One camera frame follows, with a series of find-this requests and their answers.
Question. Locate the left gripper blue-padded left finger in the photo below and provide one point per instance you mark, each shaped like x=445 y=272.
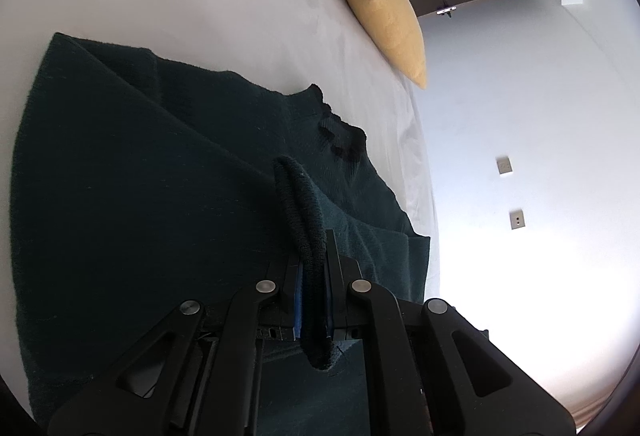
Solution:
x=284 y=309

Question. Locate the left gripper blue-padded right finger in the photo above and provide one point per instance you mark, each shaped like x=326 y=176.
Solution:
x=348 y=309

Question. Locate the dark green knit sweater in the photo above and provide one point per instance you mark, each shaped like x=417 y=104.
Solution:
x=139 y=183

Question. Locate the yellow throw pillow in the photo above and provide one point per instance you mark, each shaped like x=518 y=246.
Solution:
x=395 y=30

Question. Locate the white bed sheet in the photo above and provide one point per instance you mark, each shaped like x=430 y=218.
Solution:
x=284 y=46

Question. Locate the lower wall socket plate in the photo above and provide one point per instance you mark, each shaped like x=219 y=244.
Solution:
x=517 y=219

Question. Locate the upper wall switch plate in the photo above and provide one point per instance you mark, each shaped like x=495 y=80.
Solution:
x=504 y=166

